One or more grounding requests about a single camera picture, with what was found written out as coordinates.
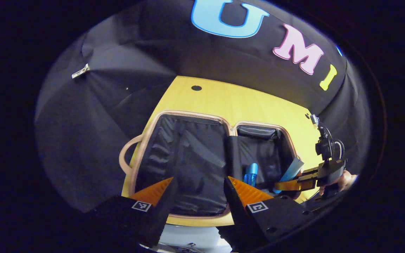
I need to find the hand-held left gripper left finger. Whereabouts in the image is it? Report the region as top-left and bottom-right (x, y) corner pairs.
(90, 177), (175, 248)

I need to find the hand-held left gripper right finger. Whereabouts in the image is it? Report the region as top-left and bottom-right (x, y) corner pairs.
(224, 176), (317, 252)

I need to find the blue capped tube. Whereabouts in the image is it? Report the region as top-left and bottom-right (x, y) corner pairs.
(243, 163), (258, 187)

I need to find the pink suitcase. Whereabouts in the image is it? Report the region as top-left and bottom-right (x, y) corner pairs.
(119, 110), (305, 220)

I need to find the silver cloth clip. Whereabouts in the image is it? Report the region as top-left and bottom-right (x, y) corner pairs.
(71, 63), (90, 79)

